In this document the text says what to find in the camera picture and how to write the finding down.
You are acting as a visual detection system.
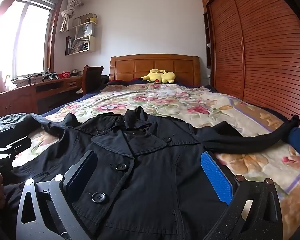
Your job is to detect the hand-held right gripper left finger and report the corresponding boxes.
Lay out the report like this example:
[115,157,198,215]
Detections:
[16,150,98,240]

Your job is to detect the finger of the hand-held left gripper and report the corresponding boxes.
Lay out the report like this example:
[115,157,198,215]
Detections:
[5,136,32,156]

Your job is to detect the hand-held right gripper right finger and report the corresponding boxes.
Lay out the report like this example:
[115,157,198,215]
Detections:
[200,151,283,240]

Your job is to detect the black button coat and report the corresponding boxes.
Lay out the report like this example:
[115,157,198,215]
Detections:
[5,106,300,240]

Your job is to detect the dark grey folded garment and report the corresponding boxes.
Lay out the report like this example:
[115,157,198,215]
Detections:
[0,114,38,137]

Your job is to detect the wooden desk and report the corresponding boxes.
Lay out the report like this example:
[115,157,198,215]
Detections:
[0,75,84,120]

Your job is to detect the black grippers on desk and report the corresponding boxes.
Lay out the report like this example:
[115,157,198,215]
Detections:
[42,72,59,82]

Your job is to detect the floral blanket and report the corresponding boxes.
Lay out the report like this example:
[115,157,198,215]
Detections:
[12,83,300,230]

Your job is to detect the wooden chair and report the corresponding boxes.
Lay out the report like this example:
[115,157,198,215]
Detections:
[81,65,104,95]

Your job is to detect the window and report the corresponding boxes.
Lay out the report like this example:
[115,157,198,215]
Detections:
[0,0,65,90]

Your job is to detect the row of binders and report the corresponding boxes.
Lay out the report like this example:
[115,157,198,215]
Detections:
[66,36,75,55]

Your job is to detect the yellow plush toy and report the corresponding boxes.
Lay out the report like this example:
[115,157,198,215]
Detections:
[140,69,177,84]

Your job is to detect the wooden bed headboard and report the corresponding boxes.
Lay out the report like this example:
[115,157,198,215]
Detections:
[109,54,202,87]

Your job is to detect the white paper bag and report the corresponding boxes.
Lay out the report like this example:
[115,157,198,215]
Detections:
[76,24,93,39]

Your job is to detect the wooden slatted wardrobe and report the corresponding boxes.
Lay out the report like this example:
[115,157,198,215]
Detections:
[201,0,300,128]

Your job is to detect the tied beige curtain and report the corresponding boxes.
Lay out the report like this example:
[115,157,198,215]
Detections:
[59,0,84,32]

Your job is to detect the open wooden niche shelf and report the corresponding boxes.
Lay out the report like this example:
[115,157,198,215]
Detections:
[203,12,213,68]

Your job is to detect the white wall shelf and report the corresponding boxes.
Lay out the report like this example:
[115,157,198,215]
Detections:
[65,14,98,56]

